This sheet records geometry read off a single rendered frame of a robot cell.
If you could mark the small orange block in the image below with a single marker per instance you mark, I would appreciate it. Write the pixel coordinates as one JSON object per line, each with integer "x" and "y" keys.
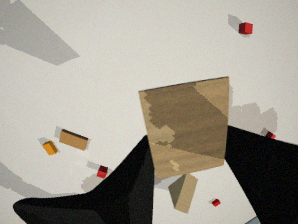
{"x": 50, "y": 148}

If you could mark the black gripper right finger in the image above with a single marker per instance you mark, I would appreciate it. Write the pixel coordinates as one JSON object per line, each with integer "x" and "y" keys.
{"x": 267, "y": 171}

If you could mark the tan triangular block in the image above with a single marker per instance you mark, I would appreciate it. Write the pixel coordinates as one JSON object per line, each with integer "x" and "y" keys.
{"x": 182, "y": 192}

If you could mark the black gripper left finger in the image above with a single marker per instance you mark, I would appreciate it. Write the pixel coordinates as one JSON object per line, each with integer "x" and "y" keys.
{"x": 124, "y": 197}

